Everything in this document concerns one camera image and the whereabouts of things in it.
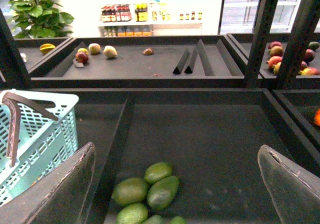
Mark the pale peach fruit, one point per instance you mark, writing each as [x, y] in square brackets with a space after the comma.
[110, 52]

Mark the black triangular divider one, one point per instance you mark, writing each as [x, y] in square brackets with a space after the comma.
[181, 64]

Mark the green avocado six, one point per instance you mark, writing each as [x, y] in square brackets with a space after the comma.
[177, 220]

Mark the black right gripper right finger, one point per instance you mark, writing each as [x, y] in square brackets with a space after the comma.
[294, 191]

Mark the black shelf post left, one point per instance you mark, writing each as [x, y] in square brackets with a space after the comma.
[262, 26]

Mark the black shelf post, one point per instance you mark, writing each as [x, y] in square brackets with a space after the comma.
[262, 26]
[304, 26]

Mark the brown basket handle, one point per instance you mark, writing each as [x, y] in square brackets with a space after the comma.
[11, 100]

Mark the red green mango pile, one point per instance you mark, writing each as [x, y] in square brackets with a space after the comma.
[276, 52]

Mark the green avocado four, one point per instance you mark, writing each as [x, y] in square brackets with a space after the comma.
[155, 219]

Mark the black long divider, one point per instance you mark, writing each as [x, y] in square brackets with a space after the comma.
[208, 71]

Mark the green avocado five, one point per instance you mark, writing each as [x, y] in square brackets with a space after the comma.
[135, 213]

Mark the yellow star fruit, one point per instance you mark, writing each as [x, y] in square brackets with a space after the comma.
[46, 48]

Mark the black far tray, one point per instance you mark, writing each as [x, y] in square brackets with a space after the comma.
[131, 69]

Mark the black avocado tray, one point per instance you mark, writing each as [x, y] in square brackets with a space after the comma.
[211, 138]

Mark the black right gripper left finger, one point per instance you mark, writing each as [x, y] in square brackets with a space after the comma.
[59, 197]

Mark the black triangular divider two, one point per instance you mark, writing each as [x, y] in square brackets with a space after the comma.
[190, 68]

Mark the green potted plant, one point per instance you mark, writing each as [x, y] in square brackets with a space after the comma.
[40, 19]

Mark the green avocado three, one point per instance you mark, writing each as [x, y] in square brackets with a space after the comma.
[162, 193]

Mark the white garlic bulb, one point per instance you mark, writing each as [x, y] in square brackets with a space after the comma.
[24, 57]

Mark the brown small fruit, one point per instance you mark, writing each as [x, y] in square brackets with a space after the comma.
[148, 52]

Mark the red and yellow apple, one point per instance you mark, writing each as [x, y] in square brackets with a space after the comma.
[81, 57]

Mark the black shelf post right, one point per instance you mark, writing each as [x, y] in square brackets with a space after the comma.
[304, 26]

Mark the green avocado two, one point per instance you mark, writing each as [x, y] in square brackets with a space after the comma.
[129, 191]

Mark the green avocado far tray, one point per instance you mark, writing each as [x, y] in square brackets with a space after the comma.
[314, 45]

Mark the glass door refrigerator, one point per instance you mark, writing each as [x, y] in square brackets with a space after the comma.
[241, 16]

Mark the yellow lemon fruit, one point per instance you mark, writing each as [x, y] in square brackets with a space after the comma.
[84, 50]

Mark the white shelf with bottles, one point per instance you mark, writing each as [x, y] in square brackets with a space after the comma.
[144, 18]

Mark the pink green peach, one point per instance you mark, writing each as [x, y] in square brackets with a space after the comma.
[94, 49]

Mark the orange upper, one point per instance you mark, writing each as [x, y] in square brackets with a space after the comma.
[317, 118]

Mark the green avocado one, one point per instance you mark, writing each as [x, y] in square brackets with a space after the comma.
[157, 172]

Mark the light blue plastic basket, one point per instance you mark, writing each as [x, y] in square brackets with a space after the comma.
[43, 143]

